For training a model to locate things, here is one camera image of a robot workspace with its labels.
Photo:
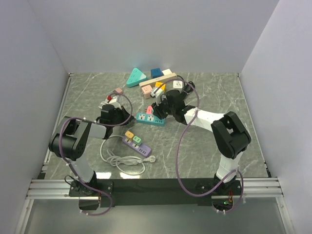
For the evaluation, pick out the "pink flat charger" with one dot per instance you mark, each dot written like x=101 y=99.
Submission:
x=149 y=110

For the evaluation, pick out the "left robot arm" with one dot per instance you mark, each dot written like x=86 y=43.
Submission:
x=69 y=140

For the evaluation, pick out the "black base bar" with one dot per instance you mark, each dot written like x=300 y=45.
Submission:
x=132 y=192

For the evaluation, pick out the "green small charger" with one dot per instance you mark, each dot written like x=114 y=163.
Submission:
x=137 y=141

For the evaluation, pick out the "brown small charger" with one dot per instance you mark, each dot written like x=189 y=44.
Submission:
x=118 y=90

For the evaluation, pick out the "orange small charger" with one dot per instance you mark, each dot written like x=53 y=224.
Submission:
x=129 y=135

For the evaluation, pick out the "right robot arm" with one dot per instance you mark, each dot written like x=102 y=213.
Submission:
x=231 y=136

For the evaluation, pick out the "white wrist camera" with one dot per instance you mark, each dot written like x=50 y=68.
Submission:
x=156 y=92
x=111 y=100

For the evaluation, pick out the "teal triangular power socket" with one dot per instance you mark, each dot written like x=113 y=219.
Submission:
x=135 y=78

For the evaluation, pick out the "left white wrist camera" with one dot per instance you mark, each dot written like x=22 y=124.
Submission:
x=111 y=100

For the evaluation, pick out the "pink cube socket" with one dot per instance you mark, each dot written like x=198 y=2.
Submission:
x=146 y=91

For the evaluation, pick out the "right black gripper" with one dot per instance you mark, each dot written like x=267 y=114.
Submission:
x=157 y=108

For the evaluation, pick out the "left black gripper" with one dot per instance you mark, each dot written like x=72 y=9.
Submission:
x=124 y=112

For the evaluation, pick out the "beige long power strip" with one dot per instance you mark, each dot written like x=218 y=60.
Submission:
x=159 y=79

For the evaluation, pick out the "teal power strip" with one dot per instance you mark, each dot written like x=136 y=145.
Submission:
x=149 y=119

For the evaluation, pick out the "white cube socket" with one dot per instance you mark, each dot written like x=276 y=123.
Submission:
x=166 y=72

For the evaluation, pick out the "dark blue cube socket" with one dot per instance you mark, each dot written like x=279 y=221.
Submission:
x=155 y=73

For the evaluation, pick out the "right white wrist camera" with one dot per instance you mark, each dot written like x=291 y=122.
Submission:
x=156 y=92

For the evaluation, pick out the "yellow cube socket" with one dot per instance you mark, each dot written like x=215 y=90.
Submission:
x=161 y=86

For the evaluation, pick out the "white cube adapter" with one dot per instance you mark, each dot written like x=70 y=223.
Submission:
x=178 y=85

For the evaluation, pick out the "purple power strip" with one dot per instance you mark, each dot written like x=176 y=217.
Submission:
x=142 y=149

